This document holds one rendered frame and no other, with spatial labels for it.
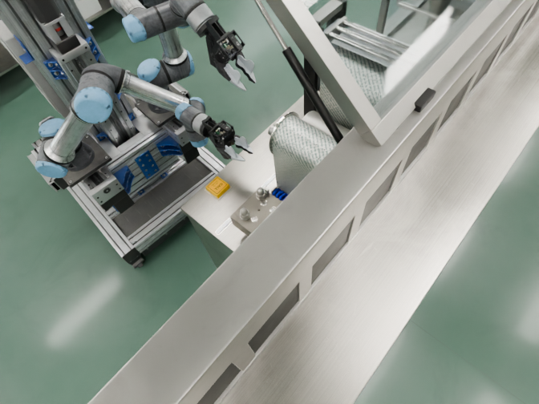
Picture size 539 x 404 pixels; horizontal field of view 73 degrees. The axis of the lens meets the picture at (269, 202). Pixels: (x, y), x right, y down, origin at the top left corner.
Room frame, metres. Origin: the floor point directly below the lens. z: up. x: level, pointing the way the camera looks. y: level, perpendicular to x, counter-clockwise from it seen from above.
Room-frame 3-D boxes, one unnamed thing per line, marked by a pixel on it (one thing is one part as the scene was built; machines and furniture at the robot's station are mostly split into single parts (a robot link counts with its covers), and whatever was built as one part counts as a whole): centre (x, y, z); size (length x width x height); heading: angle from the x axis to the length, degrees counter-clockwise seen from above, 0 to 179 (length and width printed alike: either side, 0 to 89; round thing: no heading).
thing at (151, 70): (1.50, 0.46, 0.98); 0.13 x 0.12 x 0.14; 112
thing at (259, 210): (0.54, -0.05, 1.00); 0.40 x 0.16 x 0.06; 42
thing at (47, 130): (1.19, 0.87, 0.98); 0.13 x 0.12 x 0.14; 0
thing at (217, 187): (0.85, 0.20, 0.91); 0.07 x 0.07 x 0.02; 42
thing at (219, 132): (0.94, 0.15, 1.12); 0.12 x 0.08 x 0.09; 42
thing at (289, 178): (0.65, -0.11, 1.12); 0.23 x 0.01 x 0.18; 42
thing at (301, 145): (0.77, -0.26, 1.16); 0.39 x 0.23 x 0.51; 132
